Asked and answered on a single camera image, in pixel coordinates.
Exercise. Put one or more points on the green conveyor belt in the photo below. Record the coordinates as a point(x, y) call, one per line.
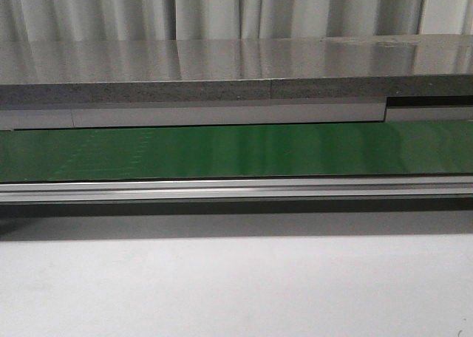
point(283, 150)

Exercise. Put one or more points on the grey stone-edged back table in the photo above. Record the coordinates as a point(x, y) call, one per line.
point(102, 72)

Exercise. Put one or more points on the rear grey conveyor guard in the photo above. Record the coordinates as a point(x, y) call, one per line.
point(154, 114)

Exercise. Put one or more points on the white pleated curtain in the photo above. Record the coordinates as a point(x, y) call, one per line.
point(120, 20)

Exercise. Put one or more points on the front aluminium conveyor rail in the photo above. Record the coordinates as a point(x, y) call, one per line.
point(238, 189)

